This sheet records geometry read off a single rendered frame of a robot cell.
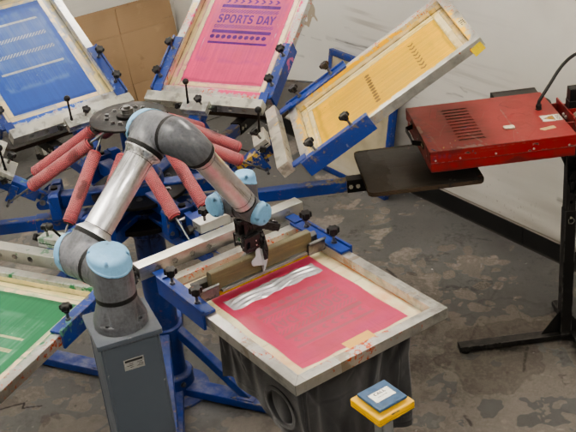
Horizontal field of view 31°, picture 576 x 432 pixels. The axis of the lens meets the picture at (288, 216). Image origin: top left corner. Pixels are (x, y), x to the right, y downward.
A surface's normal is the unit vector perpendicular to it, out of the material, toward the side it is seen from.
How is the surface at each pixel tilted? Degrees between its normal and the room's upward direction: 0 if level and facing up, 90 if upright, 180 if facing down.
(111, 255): 8
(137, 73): 78
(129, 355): 90
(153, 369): 90
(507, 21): 90
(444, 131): 0
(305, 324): 0
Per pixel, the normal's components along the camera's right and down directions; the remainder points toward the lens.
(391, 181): -0.09, -0.88
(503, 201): -0.81, 0.33
